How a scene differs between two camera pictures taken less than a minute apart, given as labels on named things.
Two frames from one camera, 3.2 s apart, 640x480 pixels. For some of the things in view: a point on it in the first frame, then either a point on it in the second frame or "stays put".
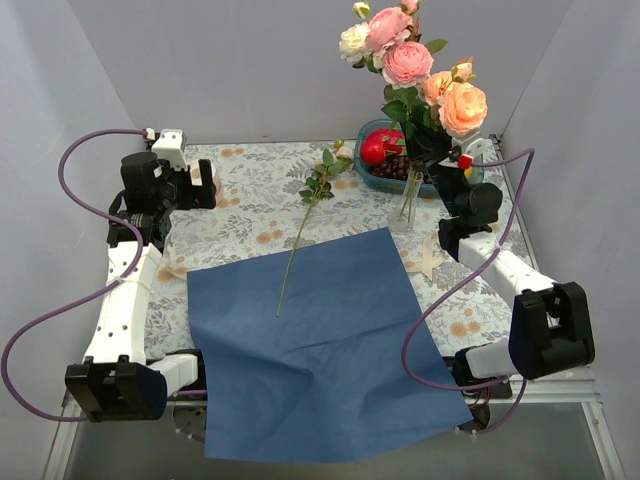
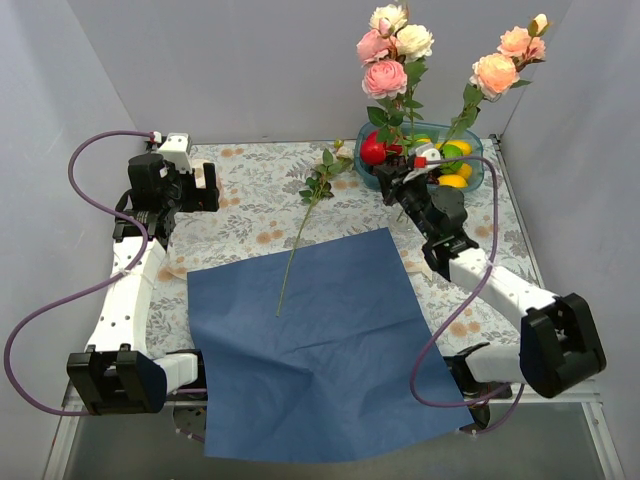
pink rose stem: (462, 105) → (492, 75)
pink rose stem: (393, 34) → (384, 79)
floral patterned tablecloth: (278, 195) stays put
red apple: (372, 149) stays put
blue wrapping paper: (318, 349) stays put
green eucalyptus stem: (318, 185) stays put
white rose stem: (352, 42) → (411, 44)
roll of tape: (196, 174) stays put
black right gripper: (435, 166) → (397, 178)
